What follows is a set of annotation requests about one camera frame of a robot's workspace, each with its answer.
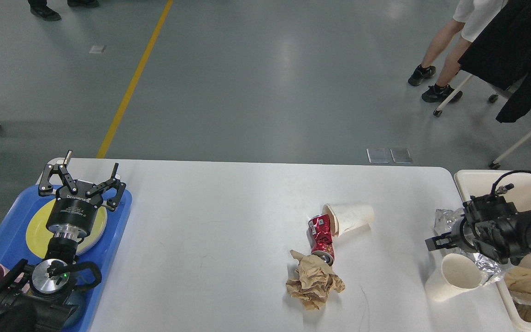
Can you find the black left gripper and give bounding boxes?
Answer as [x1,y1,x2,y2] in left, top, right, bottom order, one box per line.
[37,150,127,240]

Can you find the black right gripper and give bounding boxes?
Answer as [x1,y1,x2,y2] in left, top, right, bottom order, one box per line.
[425,217,478,254]

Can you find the white paper cup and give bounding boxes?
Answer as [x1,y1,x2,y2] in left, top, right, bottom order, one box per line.
[425,254,482,302]
[322,202,375,237]

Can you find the yellow plastic plate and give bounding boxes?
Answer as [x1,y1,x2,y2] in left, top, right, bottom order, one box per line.
[26,202,108,259]

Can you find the aluminium foil sheet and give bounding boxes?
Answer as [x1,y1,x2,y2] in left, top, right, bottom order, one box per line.
[433,208,514,286]

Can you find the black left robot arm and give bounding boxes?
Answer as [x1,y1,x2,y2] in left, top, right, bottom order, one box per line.
[0,151,131,332]

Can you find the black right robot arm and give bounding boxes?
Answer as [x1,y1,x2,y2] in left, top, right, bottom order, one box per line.
[425,178,531,266]

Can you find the blue plastic tray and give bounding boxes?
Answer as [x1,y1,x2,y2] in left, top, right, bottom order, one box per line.
[0,184,133,332]

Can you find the clear plastic piece on floor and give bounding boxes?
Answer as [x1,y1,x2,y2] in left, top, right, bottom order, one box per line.
[366,148,390,164]

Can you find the beige plastic bin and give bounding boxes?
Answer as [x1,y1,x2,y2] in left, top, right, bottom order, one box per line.
[454,170,531,332]

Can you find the crushed red soda can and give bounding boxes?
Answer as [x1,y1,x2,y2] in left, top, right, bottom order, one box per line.
[307,214,335,266]

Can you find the crumpled brown paper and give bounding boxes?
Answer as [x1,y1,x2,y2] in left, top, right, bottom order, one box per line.
[286,250,346,310]

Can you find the walking person's legs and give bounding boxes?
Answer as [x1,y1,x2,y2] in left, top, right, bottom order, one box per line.
[28,0,100,22]

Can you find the black jacket on chair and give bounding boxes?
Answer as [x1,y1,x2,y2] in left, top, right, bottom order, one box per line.
[459,0,531,123]

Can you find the person in white shorts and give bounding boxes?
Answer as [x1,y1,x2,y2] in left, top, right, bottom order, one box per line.
[407,0,508,103]

